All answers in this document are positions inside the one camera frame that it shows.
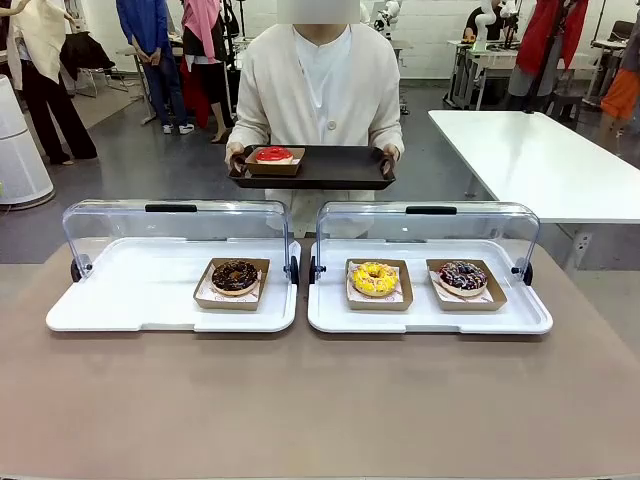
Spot white cylindrical air purifier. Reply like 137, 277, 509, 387
0, 74, 55, 205

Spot sprinkled chocolate donut in tray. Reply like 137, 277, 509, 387
425, 258, 508, 312

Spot person in black trousers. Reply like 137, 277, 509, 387
7, 0, 99, 166

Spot grey stool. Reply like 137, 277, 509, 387
544, 91, 585, 124

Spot white rectangular table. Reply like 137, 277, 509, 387
428, 109, 640, 256

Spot grey background workbench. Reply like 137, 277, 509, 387
447, 39, 601, 111

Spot dark brown serving tray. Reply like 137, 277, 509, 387
227, 144, 397, 191

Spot person in blue jeans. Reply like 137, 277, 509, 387
116, 0, 195, 135

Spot person in red vest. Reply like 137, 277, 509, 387
507, 0, 590, 111

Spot clear hinged display lid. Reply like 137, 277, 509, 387
308, 200, 542, 287
62, 198, 300, 286

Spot red glazed donut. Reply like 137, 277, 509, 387
255, 145, 295, 165
244, 146, 306, 178

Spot chocolate glazed donut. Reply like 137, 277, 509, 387
211, 259, 260, 297

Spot person in pink and black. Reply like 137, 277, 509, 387
180, 0, 236, 145

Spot yellow glazed donut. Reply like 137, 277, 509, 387
348, 261, 400, 299

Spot small grey background table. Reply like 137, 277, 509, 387
117, 46, 161, 125

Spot chair with black jacket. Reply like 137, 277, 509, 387
59, 32, 130, 99

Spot chocolate donut with sprinkles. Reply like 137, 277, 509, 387
438, 259, 488, 296

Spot person's right hand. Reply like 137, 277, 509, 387
224, 142, 249, 172

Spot person in orange clothes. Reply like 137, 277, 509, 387
599, 44, 640, 121

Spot white display tray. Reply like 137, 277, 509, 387
45, 237, 300, 334
307, 238, 554, 335

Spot person in cream cardigan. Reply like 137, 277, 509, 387
224, 0, 405, 239

